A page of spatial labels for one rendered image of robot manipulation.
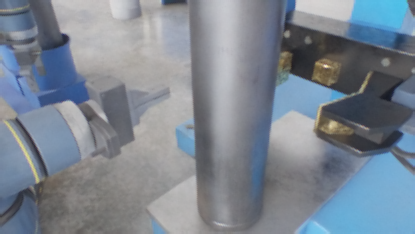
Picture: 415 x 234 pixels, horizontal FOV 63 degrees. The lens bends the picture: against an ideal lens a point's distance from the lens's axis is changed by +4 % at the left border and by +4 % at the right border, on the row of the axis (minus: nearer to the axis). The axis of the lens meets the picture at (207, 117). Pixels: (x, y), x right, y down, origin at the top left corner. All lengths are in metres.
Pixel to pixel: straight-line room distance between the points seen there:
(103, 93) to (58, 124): 0.09
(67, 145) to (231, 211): 0.58
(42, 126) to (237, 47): 0.39
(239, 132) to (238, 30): 0.26
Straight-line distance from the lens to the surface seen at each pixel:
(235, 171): 0.88
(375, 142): 1.00
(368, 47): 1.20
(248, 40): 0.68
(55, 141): 0.55
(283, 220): 1.12
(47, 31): 1.87
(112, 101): 0.60
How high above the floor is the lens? 1.02
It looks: 35 degrees down
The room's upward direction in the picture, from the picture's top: 1 degrees counter-clockwise
